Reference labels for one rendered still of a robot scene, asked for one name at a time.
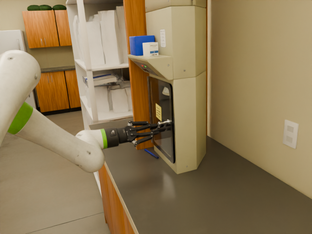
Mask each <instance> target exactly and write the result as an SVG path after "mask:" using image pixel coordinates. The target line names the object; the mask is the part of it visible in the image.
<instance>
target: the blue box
mask: <svg viewBox="0 0 312 234"><path fill-rule="evenodd" d="M129 39H130V54H131V55H134V56H143V43H149V42H155V36H154V35H146V36H131V37H129Z"/></svg>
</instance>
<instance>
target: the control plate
mask: <svg viewBox="0 0 312 234"><path fill-rule="evenodd" d="M134 62H135V61H134ZM135 63H136V64H137V65H138V66H139V67H141V68H142V69H143V70H144V69H146V70H148V71H151V72H152V73H151V72H148V73H151V74H153V75H156V76H158V75H157V74H155V73H154V72H153V71H152V70H151V69H150V68H149V67H148V66H147V65H146V64H142V63H139V62H135ZM142 65H143V66H142ZM145 66H146V67H145ZM145 72H147V71H145Z"/></svg>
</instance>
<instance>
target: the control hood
mask: <svg viewBox="0 0 312 234"><path fill-rule="evenodd" d="M127 56H128V58H129V59H131V60H132V61H133V62H134V61H135V62H139V63H142V64H146V65H147V66H148V67H149V68H150V69H151V70H152V71H153V72H154V73H155V74H157V75H158V77H161V78H164V79H167V80H173V57H171V56H164V55H158V56H153V57H144V56H134V55H131V54H129V55H127ZM135 64H136V63H135ZM136 65H137V64H136ZM137 66H138V65H137ZM140 68H141V67H140ZM141 69H142V68H141ZM144 72H145V71H144Z"/></svg>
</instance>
